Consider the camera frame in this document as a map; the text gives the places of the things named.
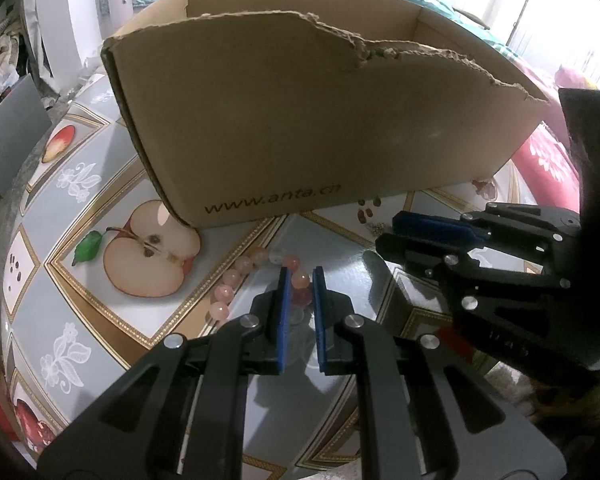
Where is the pink floral blanket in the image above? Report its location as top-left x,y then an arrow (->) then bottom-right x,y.
510,120 -> 581,211

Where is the fruit printed tablecloth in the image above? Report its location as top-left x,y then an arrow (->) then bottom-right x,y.
0,72 -> 581,480

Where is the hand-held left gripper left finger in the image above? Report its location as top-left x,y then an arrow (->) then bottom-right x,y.
36,266 -> 291,480

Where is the pink bead bracelet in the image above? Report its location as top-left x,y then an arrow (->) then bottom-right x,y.
209,247 -> 313,323

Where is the pile of light clothes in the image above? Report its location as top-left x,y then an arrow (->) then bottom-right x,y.
0,10 -> 27,92

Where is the grey box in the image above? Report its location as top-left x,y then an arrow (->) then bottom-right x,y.
0,75 -> 52,196

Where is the pink pillow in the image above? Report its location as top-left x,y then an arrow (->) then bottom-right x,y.
554,64 -> 600,92

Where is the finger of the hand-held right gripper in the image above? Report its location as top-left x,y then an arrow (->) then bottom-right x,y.
375,232 -> 572,312
391,202 -> 581,250

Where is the brown cardboard box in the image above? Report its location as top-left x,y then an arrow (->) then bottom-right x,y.
101,0 -> 551,229

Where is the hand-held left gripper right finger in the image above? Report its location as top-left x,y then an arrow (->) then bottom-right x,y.
311,266 -> 567,480

